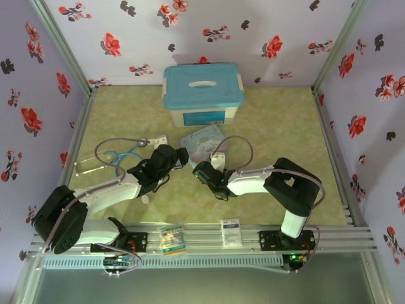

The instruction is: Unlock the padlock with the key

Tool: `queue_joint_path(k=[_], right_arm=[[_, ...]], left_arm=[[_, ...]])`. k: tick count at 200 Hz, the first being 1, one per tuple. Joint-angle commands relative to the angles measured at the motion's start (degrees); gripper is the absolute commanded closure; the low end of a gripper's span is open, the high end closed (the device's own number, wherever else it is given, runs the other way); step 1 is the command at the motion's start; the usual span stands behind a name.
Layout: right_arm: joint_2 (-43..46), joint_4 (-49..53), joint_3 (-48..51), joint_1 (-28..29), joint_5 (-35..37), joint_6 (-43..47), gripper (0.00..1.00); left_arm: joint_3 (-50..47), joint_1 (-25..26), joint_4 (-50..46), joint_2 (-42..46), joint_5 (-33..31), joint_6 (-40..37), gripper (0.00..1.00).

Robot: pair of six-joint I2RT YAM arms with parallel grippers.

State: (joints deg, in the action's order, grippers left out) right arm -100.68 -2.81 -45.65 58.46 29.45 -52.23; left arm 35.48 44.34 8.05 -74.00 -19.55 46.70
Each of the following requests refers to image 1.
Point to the cartoon dog tin box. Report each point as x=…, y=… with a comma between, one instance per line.
x=199, y=142

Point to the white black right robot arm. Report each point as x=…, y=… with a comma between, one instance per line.
x=294, y=187

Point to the blue stethoscope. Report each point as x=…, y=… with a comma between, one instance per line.
x=143, y=142

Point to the small white pink bottle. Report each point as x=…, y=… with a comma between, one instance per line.
x=145, y=200

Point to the white blue label packet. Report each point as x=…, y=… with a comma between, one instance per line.
x=231, y=234

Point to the blue lid storage box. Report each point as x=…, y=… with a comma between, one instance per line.
x=202, y=85

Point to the clear packet of small parts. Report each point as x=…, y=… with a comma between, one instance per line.
x=172, y=240

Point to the aluminium mounting rail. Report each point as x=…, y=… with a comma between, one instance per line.
x=202, y=237

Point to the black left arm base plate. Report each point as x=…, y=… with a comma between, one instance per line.
x=140, y=242

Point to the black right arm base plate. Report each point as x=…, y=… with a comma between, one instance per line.
x=269, y=240

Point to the aluminium side rail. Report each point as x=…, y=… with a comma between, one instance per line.
x=330, y=139
x=76, y=139

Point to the aluminium frame post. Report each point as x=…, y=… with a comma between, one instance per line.
x=60, y=44
x=341, y=41

